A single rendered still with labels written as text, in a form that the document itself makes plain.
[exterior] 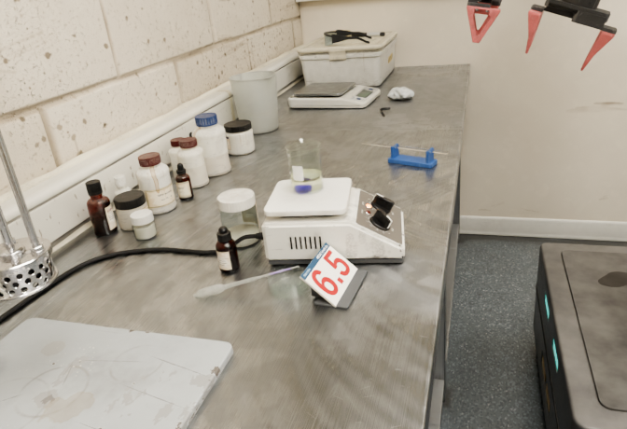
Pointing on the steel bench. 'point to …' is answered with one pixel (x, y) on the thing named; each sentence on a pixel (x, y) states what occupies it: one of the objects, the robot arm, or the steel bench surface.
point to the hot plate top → (323, 200)
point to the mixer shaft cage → (22, 248)
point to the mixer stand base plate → (104, 377)
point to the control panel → (373, 214)
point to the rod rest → (412, 159)
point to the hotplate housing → (288, 252)
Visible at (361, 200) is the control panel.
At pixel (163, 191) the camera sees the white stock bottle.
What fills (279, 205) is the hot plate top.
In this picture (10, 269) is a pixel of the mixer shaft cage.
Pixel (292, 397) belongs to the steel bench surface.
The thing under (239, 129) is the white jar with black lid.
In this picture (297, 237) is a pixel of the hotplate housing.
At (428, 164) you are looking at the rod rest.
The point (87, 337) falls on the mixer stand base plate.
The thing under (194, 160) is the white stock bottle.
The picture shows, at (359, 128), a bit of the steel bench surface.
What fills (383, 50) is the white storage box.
